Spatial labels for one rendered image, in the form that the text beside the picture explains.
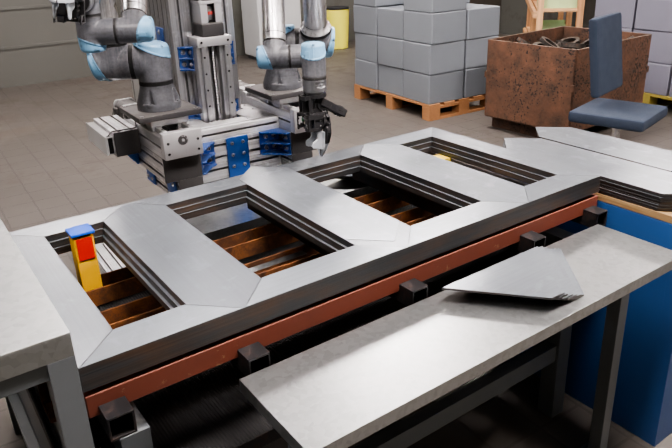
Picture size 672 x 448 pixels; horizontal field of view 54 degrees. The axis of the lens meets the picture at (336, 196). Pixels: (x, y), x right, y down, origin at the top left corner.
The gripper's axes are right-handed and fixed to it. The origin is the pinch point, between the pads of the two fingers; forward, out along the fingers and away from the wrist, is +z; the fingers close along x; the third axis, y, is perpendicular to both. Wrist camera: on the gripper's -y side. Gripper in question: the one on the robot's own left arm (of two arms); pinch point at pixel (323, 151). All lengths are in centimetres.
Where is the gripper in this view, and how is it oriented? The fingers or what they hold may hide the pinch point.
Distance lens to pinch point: 214.9
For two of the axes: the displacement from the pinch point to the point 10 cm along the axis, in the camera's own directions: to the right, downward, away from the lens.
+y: -8.1, 2.4, -5.3
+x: 5.8, 2.8, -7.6
